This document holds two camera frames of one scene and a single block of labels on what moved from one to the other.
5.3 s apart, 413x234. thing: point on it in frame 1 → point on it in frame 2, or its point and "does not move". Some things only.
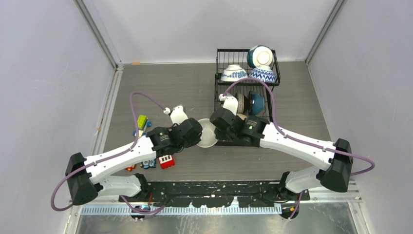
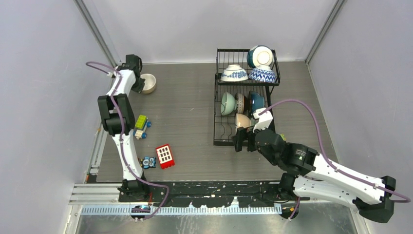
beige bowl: (208, 137) → (149, 84)
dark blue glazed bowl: (256, 103) does not move
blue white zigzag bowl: (264, 72) does not move
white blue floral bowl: (233, 73) does not move
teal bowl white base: (259, 55) does not move
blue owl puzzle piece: (150, 164) does not move
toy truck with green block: (142, 123) does not move
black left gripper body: (181, 146) → (139, 86)
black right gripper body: (224, 135) → (252, 146)
